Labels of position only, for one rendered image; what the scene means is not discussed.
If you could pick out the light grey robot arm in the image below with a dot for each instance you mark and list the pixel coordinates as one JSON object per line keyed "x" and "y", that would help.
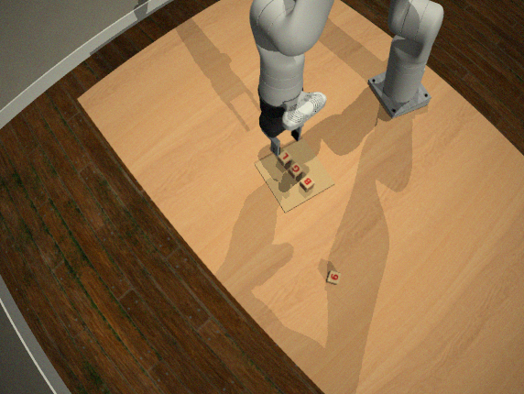
{"x": 293, "y": 29}

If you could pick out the tan square mat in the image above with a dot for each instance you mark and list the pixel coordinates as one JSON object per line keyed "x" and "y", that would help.
{"x": 288, "y": 191}

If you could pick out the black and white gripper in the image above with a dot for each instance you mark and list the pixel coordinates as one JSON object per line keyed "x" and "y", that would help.
{"x": 300, "y": 107}

